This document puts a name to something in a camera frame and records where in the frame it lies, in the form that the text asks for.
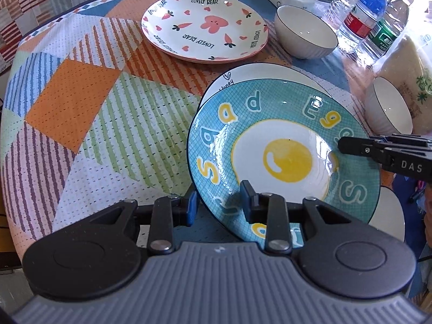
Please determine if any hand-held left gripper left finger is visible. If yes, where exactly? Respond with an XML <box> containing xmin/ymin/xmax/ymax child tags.
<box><xmin>89</xmin><ymin>191</ymin><xmax>198</xmax><ymax>256</ymax></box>

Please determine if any bag of rice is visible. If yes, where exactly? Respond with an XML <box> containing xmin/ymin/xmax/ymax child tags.
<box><xmin>378</xmin><ymin>34</ymin><xmax>432</xmax><ymax>136</ymax></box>

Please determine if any pink bear print plate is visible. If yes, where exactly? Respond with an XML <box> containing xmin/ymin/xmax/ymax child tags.
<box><xmin>141</xmin><ymin>0</ymin><xmax>269</xmax><ymax>64</ymax></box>

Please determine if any water bottle green label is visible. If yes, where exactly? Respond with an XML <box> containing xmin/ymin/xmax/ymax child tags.
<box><xmin>358</xmin><ymin>0</ymin><xmax>410</xmax><ymax>66</ymax></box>

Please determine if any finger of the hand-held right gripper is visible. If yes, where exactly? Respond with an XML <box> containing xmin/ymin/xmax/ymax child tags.
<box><xmin>338</xmin><ymin>134</ymin><xmax>432</xmax><ymax>167</ymax></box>

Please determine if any colourful patchwork tablecloth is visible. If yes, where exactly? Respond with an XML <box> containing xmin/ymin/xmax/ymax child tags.
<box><xmin>0</xmin><ymin>0</ymin><xmax>406</xmax><ymax>254</ymax></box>

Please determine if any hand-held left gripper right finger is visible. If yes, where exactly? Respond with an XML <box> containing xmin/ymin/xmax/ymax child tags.
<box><xmin>240</xmin><ymin>180</ymin><xmax>352</xmax><ymax>254</ymax></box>

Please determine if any white plate with dark rim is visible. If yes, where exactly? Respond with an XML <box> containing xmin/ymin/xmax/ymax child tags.
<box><xmin>199</xmin><ymin>63</ymin><xmax>333</xmax><ymax>109</ymax></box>

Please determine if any blue fried egg plate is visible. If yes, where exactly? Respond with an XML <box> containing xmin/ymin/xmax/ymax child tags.
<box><xmin>187</xmin><ymin>79</ymin><xmax>381</xmax><ymax>248</ymax></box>

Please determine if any water bottle red cap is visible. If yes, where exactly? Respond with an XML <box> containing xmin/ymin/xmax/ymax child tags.
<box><xmin>336</xmin><ymin>0</ymin><xmax>389</xmax><ymax>55</ymax></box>

